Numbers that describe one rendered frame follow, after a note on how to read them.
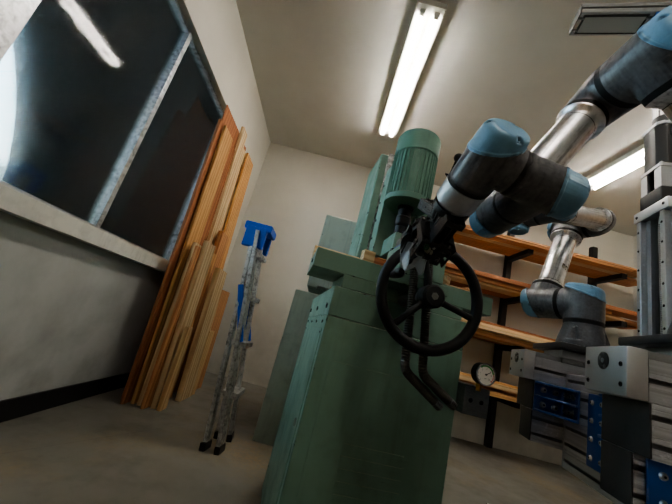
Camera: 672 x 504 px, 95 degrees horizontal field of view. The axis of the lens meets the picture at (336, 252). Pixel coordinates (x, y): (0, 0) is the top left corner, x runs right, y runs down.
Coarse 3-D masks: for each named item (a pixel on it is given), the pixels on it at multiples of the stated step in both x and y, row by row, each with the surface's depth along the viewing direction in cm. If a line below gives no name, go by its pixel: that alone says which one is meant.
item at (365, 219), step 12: (384, 156) 145; (372, 168) 159; (384, 168) 144; (372, 180) 148; (372, 192) 140; (372, 204) 138; (360, 216) 152; (372, 216) 137; (360, 228) 142; (360, 240) 134; (360, 252) 133
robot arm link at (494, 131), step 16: (480, 128) 47; (496, 128) 45; (512, 128) 46; (480, 144) 47; (496, 144) 45; (512, 144) 44; (528, 144) 45; (464, 160) 50; (480, 160) 47; (496, 160) 46; (512, 160) 46; (448, 176) 54; (464, 176) 50; (480, 176) 48; (496, 176) 48; (512, 176) 47; (464, 192) 51; (480, 192) 50
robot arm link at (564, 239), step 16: (560, 224) 135; (560, 240) 131; (576, 240) 131; (560, 256) 126; (544, 272) 126; (560, 272) 123; (528, 288) 125; (544, 288) 119; (528, 304) 120; (544, 304) 115
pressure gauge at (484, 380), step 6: (474, 366) 90; (480, 366) 88; (486, 366) 89; (474, 372) 89; (480, 372) 88; (486, 372) 89; (492, 372) 89; (474, 378) 89; (480, 378) 88; (486, 378) 88; (492, 378) 89; (480, 384) 89; (486, 384) 88; (480, 390) 89
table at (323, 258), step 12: (324, 252) 94; (336, 252) 95; (312, 264) 95; (324, 264) 93; (336, 264) 94; (348, 264) 94; (360, 264) 95; (372, 264) 96; (312, 276) 113; (324, 276) 106; (336, 276) 101; (360, 276) 94; (372, 276) 95; (408, 276) 87; (396, 288) 95; (408, 288) 90; (444, 288) 88; (456, 288) 99; (456, 300) 98; (468, 300) 99; (492, 300) 101; (468, 312) 103
